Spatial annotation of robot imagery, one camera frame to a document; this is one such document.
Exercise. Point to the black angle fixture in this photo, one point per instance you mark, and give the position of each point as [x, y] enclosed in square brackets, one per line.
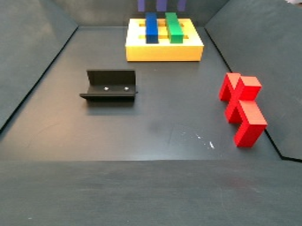
[111, 84]

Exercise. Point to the blue long bar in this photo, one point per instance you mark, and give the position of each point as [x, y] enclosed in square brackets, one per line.
[151, 28]

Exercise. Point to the yellow slotted board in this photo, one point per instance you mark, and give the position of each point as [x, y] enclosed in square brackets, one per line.
[164, 51]

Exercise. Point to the green long bar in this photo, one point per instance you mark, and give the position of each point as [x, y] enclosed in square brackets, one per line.
[173, 28]

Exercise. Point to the purple E-shaped block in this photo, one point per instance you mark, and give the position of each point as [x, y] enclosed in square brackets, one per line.
[160, 5]

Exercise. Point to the red E-shaped block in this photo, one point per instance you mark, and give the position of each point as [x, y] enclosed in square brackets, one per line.
[237, 91]

